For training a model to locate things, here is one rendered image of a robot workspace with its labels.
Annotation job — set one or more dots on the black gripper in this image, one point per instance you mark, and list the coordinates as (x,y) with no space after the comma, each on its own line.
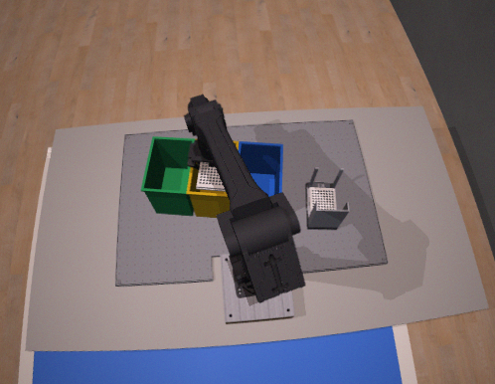
(199,155)

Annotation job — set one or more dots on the blue general waste bin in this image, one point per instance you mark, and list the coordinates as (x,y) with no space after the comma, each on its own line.
(262,161)

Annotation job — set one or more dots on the yellow open bin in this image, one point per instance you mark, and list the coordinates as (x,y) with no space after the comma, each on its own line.
(209,203)

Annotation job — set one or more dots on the green open-top bin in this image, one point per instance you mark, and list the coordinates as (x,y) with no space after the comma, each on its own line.
(165,172)

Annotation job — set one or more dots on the white well plate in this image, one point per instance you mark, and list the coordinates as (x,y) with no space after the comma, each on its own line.
(210,173)
(324,201)

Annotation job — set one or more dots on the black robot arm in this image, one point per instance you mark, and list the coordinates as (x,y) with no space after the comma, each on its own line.
(257,228)

